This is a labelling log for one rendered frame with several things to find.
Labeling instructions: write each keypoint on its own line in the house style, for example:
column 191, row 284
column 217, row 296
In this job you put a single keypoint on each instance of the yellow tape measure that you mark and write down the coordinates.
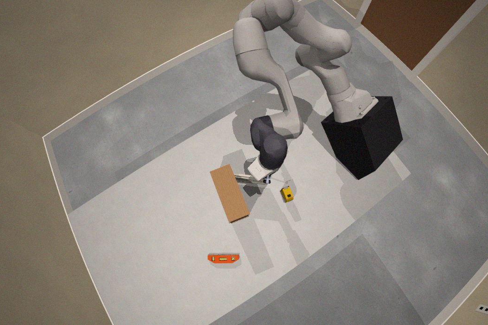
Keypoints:
column 287, row 194

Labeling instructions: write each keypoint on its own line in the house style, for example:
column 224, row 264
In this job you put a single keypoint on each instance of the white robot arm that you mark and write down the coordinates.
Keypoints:
column 320, row 44

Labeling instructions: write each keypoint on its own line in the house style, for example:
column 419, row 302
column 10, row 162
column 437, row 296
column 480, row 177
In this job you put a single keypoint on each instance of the orange spirit level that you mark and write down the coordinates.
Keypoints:
column 223, row 258

